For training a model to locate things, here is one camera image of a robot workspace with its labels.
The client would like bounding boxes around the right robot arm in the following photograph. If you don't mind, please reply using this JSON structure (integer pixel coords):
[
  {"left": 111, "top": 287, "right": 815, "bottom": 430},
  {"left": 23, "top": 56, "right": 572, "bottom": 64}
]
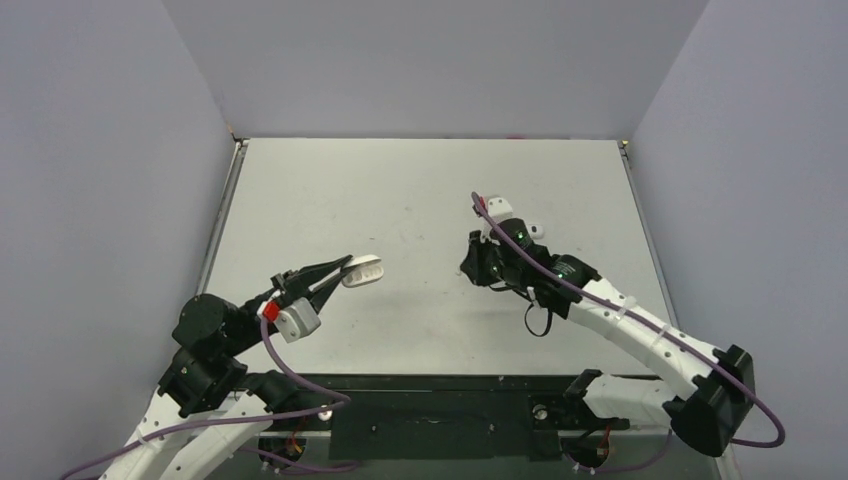
[{"left": 460, "top": 218, "right": 755, "bottom": 457}]

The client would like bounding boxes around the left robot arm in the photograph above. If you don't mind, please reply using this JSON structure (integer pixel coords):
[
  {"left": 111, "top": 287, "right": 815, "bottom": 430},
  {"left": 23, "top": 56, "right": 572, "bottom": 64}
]
[{"left": 101, "top": 255, "right": 376, "bottom": 479}]

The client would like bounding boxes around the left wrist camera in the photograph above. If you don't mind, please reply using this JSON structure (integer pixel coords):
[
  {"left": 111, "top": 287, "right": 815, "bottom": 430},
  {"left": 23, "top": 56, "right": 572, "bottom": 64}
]
[{"left": 258, "top": 298, "right": 321, "bottom": 343}]

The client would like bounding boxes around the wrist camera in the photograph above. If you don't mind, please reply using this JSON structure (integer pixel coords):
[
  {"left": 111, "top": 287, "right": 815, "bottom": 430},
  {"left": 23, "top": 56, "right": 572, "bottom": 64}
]
[
  {"left": 479, "top": 195, "right": 514, "bottom": 224},
  {"left": 258, "top": 298, "right": 321, "bottom": 343}
]

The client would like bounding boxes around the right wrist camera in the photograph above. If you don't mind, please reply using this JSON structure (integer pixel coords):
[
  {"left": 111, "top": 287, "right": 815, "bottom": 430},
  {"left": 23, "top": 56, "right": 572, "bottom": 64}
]
[{"left": 479, "top": 195, "right": 514, "bottom": 224}]

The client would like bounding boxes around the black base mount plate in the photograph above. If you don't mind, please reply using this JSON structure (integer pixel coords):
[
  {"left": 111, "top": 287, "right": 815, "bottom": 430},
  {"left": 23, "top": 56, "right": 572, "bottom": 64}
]
[{"left": 276, "top": 374, "right": 630, "bottom": 461}]

